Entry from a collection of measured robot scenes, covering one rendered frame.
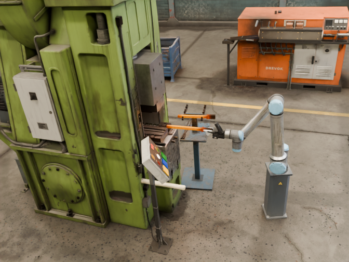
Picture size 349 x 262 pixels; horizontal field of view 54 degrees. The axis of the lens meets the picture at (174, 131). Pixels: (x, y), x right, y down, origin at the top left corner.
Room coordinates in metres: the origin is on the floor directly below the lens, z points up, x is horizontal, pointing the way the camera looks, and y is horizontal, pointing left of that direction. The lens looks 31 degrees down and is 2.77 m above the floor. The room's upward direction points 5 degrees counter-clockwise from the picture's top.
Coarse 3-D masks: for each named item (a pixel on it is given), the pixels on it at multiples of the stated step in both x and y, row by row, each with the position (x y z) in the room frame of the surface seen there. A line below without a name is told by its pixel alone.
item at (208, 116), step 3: (180, 114) 3.31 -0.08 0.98; (207, 114) 3.24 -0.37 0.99; (210, 114) 3.23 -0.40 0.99; (213, 114) 3.22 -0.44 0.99; (186, 117) 3.26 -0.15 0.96; (189, 117) 3.26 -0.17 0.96; (192, 117) 3.25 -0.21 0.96; (195, 117) 3.24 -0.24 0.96; (198, 117) 3.23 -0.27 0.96; (204, 117) 3.22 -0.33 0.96; (207, 117) 3.20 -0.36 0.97; (210, 117) 3.21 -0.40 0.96; (213, 117) 3.20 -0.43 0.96
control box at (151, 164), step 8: (144, 144) 2.47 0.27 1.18; (152, 144) 2.50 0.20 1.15; (144, 152) 2.34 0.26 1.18; (152, 152) 2.36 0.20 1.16; (160, 152) 2.52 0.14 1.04; (144, 160) 2.24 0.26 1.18; (152, 160) 2.23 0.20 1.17; (160, 160) 2.38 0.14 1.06; (152, 168) 2.22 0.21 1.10; (160, 168) 2.25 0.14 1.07; (160, 176) 2.23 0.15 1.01; (168, 176) 2.26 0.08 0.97
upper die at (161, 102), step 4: (160, 100) 2.95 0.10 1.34; (164, 100) 3.03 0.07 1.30; (140, 104) 2.91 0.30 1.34; (156, 104) 2.85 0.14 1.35; (160, 104) 2.94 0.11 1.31; (144, 108) 2.90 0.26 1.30; (148, 108) 2.88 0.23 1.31; (152, 108) 2.87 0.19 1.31; (156, 108) 2.85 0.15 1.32; (160, 108) 2.93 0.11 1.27; (156, 112) 2.85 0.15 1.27
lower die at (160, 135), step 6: (144, 126) 3.10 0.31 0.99; (150, 126) 3.09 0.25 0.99; (156, 126) 3.07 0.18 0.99; (144, 132) 2.98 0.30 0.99; (150, 132) 2.97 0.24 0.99; (156, 132) 2.96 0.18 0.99; (162, 132) 2.95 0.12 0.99; (144, 138) 2.92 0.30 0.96; (156, 138) 2.87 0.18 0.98; (162, 138) 2.89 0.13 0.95
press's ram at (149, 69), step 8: (144, 56) 3.02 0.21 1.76; (152, 56) 3.00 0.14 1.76; (160, 56) 3.05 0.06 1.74; (136, 64) 2.85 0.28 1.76; (144, 64) 2.82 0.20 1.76; (152, 64) 2.86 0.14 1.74; (160, 64) 3.03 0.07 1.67; (136, 72) 2.85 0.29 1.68; (144, 72) 2.82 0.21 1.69; (152, 72) 2.84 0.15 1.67; (160, 72) 3.01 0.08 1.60; (144, 80) 2.83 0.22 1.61; (152, 80) 2.83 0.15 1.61; (160, 80) 3.00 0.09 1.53; (144, 88) 2.83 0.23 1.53; (152, 88) 2.81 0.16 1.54; (160, 88) 2.98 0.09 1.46; (144, 96) 2.84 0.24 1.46; (152, 96) 2.81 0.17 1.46; (160, 96) 2.96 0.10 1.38; (144, 104) 2.84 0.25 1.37; (152, 104) 2.81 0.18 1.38
